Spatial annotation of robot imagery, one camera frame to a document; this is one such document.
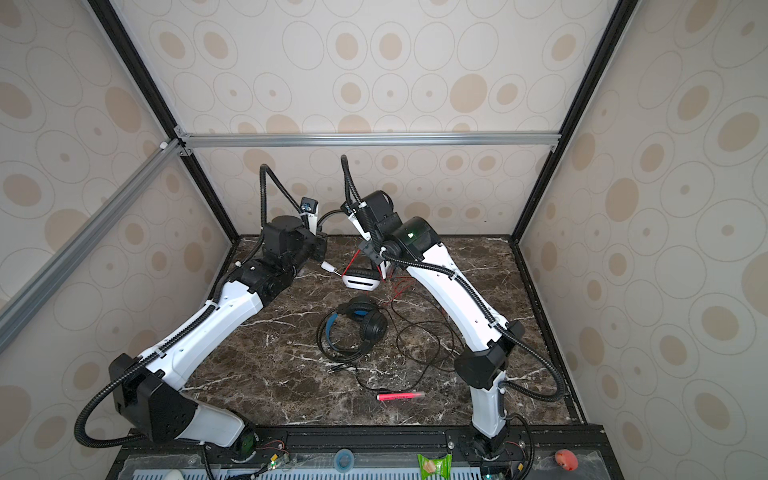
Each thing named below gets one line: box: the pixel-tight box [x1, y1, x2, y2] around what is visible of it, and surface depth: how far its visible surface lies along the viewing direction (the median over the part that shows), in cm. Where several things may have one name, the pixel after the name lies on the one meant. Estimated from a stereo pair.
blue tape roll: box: [334, 449, 355, 473], surface depth 72 cm
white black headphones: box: [317, 208, 381, 291], surface depth 74 cm
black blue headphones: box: [325, 295, 388, 356], surface depth 91 cm
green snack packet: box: [417, 454, 453, 480], surface depth 71 cm
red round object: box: [555, 449, 579, 471], surface depth 71 cm
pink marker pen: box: [376, 391, 425, 401], surface depth 83 cm
